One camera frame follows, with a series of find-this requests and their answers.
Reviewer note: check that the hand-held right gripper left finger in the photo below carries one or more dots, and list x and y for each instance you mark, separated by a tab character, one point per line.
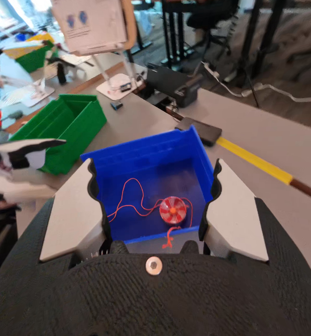
71	220

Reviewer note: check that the small black clip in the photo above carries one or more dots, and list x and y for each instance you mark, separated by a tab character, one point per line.
116	105

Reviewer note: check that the black bottle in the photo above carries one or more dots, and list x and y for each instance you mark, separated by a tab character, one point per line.
61	73

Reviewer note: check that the green plastic bin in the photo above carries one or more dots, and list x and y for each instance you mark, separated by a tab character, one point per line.
87	123

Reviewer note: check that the yellow parts bin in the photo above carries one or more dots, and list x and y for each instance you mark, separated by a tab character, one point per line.
29	44

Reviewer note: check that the green parts bin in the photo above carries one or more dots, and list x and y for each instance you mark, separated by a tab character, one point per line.
35	60

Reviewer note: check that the instruction sheet board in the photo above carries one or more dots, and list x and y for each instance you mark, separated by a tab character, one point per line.
92	23

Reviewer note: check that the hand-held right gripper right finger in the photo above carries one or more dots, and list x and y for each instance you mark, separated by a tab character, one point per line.
234	220

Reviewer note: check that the white desk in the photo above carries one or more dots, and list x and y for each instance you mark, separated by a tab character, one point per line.
281	142

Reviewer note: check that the black box device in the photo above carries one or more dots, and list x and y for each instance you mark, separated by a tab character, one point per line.
171	86

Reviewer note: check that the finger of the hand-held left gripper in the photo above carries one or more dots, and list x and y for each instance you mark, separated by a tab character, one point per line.
19	190
29	152

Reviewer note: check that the blue plastic bin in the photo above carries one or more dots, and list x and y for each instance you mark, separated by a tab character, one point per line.
145	178

